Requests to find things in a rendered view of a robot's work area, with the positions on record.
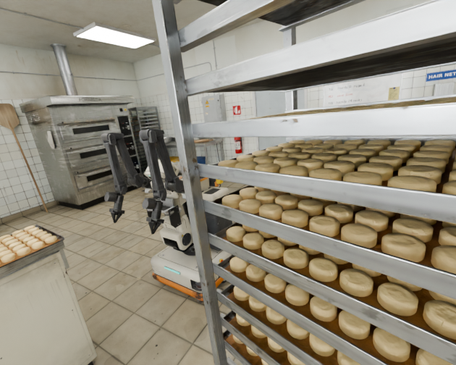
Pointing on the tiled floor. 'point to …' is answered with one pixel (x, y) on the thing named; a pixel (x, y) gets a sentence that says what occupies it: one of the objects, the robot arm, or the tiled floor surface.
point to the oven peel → (3, 112)
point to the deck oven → (80, 144)
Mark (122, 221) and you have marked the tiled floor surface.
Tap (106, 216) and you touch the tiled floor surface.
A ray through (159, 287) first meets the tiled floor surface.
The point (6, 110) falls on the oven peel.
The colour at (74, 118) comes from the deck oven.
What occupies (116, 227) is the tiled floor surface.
